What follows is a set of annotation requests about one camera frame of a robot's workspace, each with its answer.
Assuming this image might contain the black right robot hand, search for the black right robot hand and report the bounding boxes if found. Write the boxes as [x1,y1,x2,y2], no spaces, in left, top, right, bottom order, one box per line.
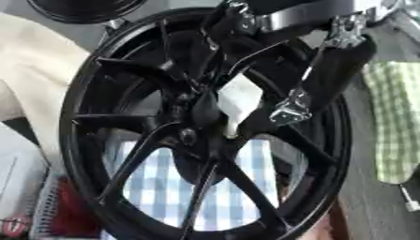
[188,0,381,128]

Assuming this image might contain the black spoked wheel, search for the black spoked wheel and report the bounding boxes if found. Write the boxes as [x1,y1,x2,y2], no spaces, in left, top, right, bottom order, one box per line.
[57,7,354,240]

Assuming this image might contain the green white checked cloth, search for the green white checked cloth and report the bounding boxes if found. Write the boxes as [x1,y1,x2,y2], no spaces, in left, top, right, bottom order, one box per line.
[361,60,420,186]

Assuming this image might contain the black round object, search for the black round object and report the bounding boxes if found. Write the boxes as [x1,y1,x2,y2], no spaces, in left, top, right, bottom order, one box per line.
[24,0,151,25]

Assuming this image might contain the cream fabric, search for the cream fabric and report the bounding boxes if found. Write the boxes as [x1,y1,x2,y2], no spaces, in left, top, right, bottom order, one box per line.
[0,12,92,167]

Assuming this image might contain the red and white bag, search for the red and white bag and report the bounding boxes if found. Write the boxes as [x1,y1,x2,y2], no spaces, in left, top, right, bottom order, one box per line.
[0,172,104,240]

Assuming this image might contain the white plug with cable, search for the white plug with cable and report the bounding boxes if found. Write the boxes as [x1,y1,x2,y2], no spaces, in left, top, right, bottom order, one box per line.
[397,183,420,213]

